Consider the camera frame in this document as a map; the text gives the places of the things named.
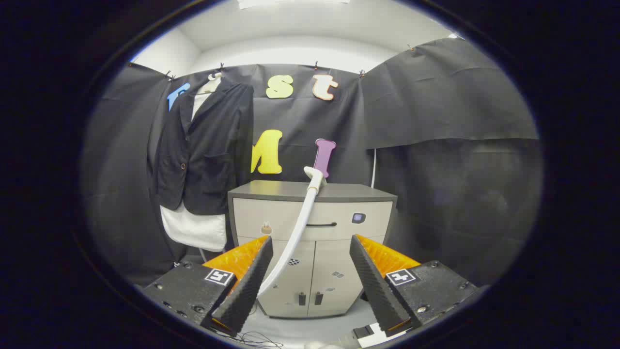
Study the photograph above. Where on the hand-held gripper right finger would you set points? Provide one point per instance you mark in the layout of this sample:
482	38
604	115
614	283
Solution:
378	291

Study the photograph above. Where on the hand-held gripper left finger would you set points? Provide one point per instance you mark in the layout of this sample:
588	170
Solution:
247	291

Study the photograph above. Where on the white shirt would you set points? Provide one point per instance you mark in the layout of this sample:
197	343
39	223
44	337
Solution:
193	230

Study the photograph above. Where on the white garment steamer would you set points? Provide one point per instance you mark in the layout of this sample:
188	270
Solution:
302	220

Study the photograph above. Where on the black suit jacket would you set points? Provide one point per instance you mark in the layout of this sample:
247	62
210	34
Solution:
218	145

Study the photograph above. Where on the white clothes hanger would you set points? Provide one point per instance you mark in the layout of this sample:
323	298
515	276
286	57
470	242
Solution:
211	86

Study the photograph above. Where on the white and black object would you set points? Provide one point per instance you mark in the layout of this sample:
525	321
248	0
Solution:
375	339

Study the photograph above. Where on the grey cabinet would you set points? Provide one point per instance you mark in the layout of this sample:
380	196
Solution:
339	232

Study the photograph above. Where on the black backdrop cloth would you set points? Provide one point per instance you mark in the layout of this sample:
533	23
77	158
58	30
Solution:
436	145

